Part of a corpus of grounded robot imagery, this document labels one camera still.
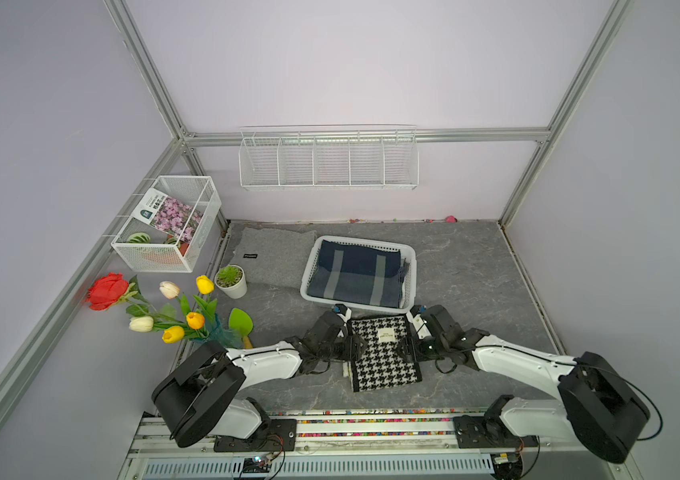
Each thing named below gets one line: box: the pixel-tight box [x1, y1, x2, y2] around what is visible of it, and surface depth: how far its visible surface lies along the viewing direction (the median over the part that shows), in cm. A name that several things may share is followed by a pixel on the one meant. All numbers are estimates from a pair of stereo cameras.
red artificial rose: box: [86, 272, 129, 311], surface depth 60 cm
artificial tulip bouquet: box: [124, 275, 243, 348], surface depth 68 cm
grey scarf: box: [230, 227, 318, 289], surface depth 108 cm
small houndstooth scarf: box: [348, 316, 423, 393], surface depth 84 cm
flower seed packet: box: [132, 188, 204, 245], surface depth 75 cm
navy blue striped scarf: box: [307, 240, 409, 309], surface depth 99 cm
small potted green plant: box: [214, 264, 247, 299], surface depth 96 cm
